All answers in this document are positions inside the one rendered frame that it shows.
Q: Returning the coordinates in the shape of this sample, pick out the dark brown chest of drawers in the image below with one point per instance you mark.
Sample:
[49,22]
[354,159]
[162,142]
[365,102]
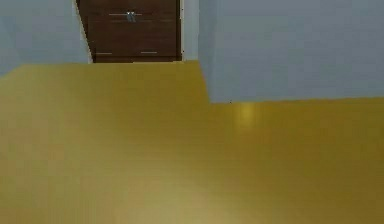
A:
[133,36]

